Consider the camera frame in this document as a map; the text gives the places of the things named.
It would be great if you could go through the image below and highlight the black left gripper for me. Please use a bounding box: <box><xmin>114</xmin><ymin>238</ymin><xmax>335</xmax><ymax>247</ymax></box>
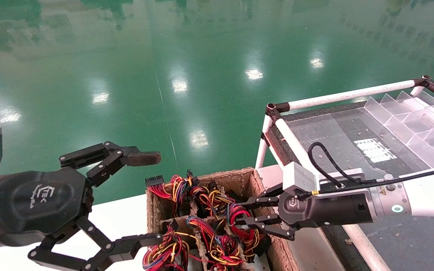
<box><xmin>0</xmin><ymin>141</ymin><xmax>164</xmax><ymax>271</ymax></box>

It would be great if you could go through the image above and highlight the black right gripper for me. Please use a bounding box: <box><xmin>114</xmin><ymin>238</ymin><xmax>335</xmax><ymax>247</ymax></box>
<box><xmin>234</xmin><ymin>183</ymin><xmax>374</xmax><ymax>241</ymax></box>

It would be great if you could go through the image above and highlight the power supply with red wires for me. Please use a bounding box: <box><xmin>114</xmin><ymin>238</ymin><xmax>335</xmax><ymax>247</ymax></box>
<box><xmin>225</xmin><ymin>195</ymin><xmax>266</xmax><ymax>262</ymax></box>

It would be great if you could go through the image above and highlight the worn brown cardboard box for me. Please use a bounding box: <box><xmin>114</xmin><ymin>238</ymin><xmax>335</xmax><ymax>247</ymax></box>
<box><xmin>145</xmin><ymin>167</ymin><xmax>290</xmax><ymax>271</ymax></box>

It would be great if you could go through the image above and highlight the white pipe rack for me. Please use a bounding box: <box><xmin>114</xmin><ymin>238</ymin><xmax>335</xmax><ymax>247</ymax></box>
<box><xmin>255</xmin><ymin>75</ymin><xmax>434</xmax><ymax>271</ymax></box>

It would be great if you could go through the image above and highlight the clear acrylic divider tray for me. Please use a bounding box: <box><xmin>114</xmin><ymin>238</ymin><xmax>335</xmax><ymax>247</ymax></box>
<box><xmin>287</xmin><ymin>88</ymin><xmax>434</xmax><ymax>177</ymax></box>

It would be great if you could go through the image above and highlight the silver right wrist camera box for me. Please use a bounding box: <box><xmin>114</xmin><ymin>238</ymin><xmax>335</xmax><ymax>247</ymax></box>
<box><xmin>283</xmin><ymin>162</ymin><xmax>320</xmax><ymax>197</ymax></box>

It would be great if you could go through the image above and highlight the wire bundle with black comb connector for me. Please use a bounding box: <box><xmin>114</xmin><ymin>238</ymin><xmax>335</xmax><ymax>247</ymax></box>
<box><xmin>145</xmin><ymin>174</ymin><xmax>192</xmax><ymax>218</ymax></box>

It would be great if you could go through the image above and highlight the orange yellow wire bundle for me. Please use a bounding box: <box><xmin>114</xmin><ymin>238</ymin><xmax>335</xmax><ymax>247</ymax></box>
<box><xmin>186</xmin><ymin>169</ymin><xmax>237</xmax><ymax>219</ymax></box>

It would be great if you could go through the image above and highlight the multicolour wire bundle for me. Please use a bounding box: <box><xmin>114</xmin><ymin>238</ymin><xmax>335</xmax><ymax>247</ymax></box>
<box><xmin>186</xmin><ymin>216</ymin><xmax>245</xmax><ymax>271</ymax></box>
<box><xmin>142</xmin><ymin>221</ymin><xmax>192</xmax><ymax>271</ymax></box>

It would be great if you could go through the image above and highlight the black camera cable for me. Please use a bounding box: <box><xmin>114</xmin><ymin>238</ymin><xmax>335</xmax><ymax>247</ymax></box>
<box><xmin>307</xmin><ymin>142</ymin><xmax>434</xmax><ymax>197</ymax></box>

